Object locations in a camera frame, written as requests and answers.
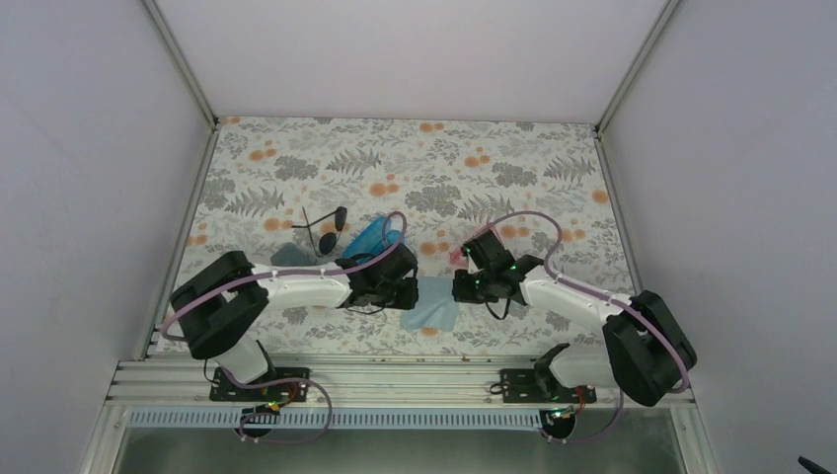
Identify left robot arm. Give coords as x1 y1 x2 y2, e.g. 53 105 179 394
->
161 243 419 400

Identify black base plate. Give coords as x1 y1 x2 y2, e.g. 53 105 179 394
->
208 365 311 403
489 368 597 404

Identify blue translucent glasses case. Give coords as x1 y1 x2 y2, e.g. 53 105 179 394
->
342 215 402 264

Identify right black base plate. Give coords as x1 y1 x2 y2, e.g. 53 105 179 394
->
489 368 597 404

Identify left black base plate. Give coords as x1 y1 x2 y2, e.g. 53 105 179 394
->
208 365 311 403

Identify right aluminium frame post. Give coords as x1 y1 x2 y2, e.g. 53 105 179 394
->
595 0 682 140

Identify floral table mat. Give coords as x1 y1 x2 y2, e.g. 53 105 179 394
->
177 117 634 356

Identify aluminium mounting rail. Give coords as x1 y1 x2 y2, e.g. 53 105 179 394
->
108 353 698 410

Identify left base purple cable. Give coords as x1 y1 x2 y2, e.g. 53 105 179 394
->
238 376 335 446

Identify black sunglasses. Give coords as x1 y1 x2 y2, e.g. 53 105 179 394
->
292 206 347 257

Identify left aluminium frame post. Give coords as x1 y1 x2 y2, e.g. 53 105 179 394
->
140 0 218 131

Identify grey glasses case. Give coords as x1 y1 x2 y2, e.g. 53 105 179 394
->
269 242 316 267

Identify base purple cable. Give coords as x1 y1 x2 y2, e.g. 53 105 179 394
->
238 376 335 446
540 389 626 446

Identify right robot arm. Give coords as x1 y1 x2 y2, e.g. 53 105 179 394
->
452 230 698 407

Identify pink sunglasses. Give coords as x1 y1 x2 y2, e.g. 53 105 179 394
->
449 222 497 269

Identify aluminium frame post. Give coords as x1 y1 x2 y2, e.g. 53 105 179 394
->
140 0 218 131
595 0 682 140

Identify white slotted cable duct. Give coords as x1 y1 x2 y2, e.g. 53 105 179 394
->
124 407 542 431

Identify light blue cleaning cloth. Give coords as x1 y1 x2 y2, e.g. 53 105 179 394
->
400 276 460 332

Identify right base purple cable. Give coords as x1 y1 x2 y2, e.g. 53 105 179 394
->
540 389 626 446

